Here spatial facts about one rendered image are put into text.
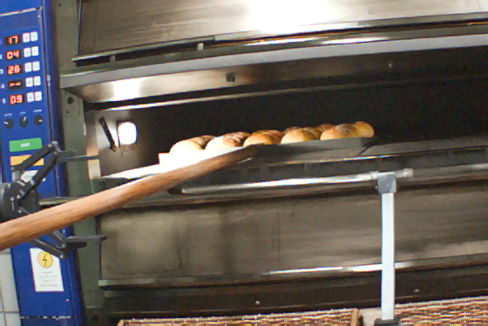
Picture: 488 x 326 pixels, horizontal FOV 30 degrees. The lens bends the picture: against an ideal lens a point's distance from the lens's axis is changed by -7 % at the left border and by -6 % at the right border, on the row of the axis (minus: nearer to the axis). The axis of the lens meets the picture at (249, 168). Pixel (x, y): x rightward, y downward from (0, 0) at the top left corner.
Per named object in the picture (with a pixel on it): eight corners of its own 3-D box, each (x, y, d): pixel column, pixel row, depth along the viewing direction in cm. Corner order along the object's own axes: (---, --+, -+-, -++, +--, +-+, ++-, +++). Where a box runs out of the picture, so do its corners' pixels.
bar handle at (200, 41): (71, 80, 203) (74, 81, 204) (214, 60, 196) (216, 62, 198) (71, 55, 203) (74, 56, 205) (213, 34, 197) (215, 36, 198)
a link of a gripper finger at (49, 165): (28, 200, 160) (23, 194, 161) (65, 154, 158) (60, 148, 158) (19, 202, 157) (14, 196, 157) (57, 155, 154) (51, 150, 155)
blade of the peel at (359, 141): (362, 146, 246) (361, 136, 246) (159, 164, 258) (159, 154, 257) (372, 139, 281) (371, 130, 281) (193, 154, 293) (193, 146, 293)
